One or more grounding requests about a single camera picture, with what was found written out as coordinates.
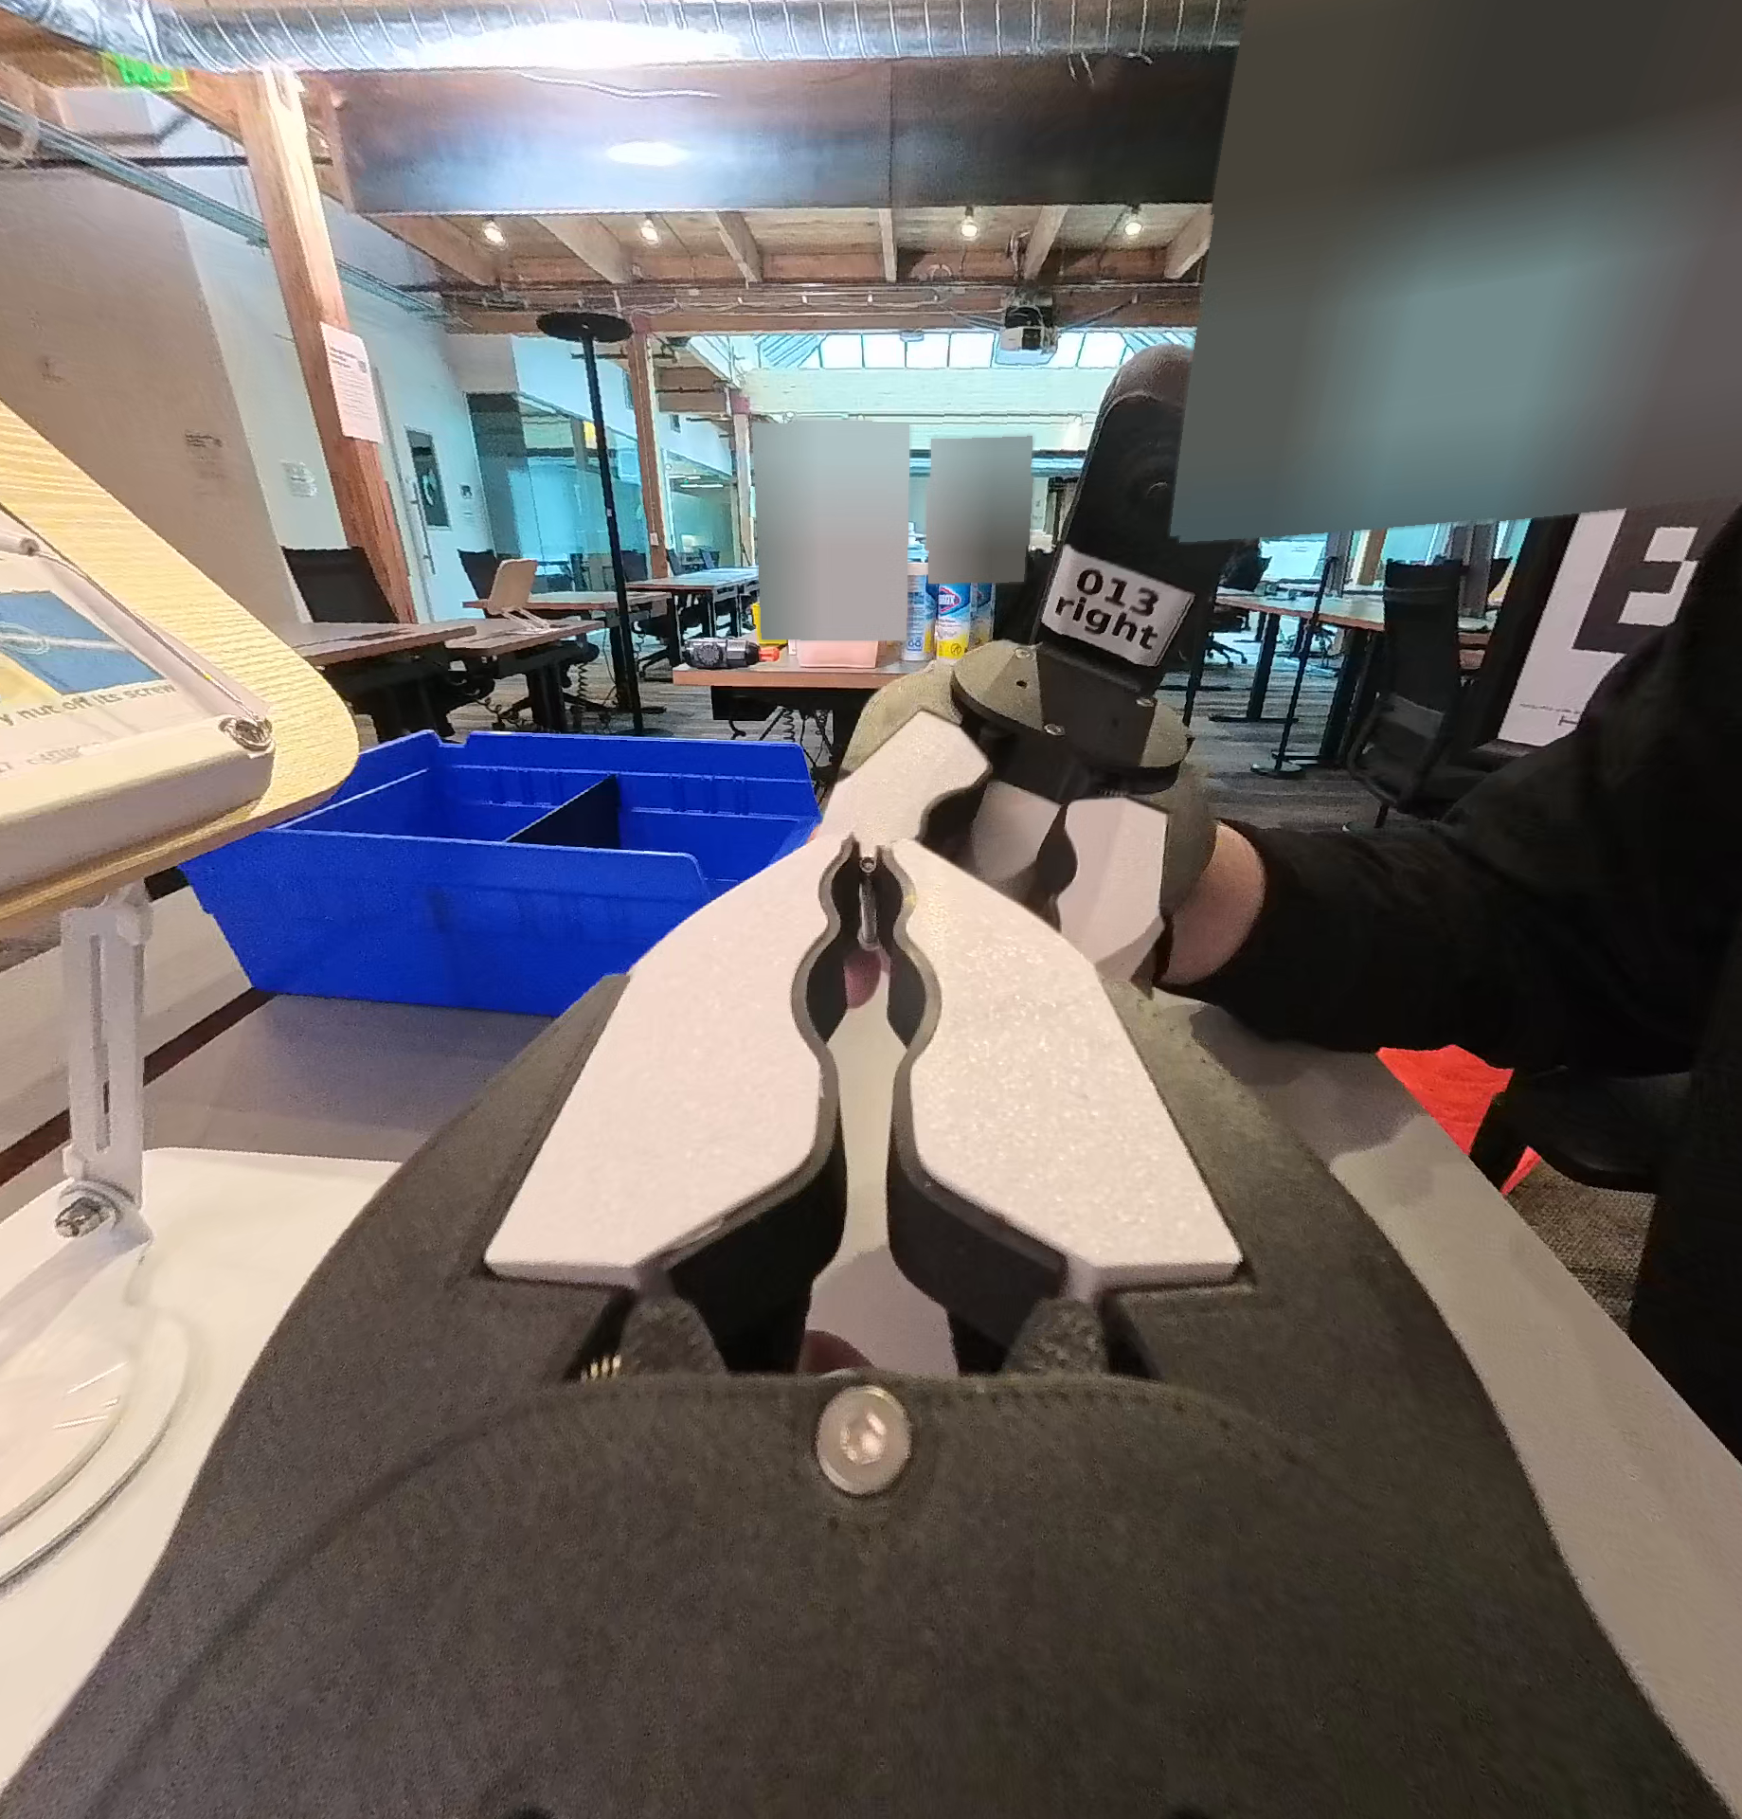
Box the wooden table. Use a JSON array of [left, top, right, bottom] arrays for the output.
[[673, 655, 958, 700]]

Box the wooden instruction board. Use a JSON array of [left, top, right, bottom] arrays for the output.
[[0, 368, 362, 954]]

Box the black and white poster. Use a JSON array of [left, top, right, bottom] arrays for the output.
[[1501, 509, 1708, 750]]

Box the person's right hand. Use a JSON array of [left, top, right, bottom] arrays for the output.
[[1156, 821, 1267, 989]]

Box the brown office desk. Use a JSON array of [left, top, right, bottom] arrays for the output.
[[281, 569, 759, 726]]

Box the person's right forearm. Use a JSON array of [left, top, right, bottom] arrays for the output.
[[1169, 489, 1742, 1082]]

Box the grey desk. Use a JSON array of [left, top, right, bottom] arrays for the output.
[[0, 910, 1742, 1819]]

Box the black office chair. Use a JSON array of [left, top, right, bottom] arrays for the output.
[[1346, 557, 1501, 827]]

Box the black bin divider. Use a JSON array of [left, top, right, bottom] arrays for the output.
[[507, 773, 624, 850]]

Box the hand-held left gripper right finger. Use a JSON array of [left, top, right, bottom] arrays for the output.
[[885, 839, 1246, 1295]]

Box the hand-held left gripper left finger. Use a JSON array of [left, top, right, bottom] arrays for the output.
[[484, 835, 847, 1280]]

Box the silver ventilation duct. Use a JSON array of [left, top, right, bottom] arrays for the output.
[[147, 0, 1242, 72]]

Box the blue plastic bin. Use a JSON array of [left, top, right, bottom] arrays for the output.
[[180, 729, 824, 1017]]

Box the white paper sign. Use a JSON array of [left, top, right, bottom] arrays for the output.
[[318, 319, 390, 435]]

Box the black chair base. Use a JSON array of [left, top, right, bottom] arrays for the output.
[[1468, 1065, 1661, 1195]]

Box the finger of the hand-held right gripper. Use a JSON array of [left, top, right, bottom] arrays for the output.
[[820, 708, 994, 855], [956, 779, 1172, 997]]

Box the framed instruction sheet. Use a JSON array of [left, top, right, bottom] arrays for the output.
[[0, 475, 276, 911]]

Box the orange cone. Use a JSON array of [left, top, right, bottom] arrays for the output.
[[1379, 1044, 1544, 1195]]

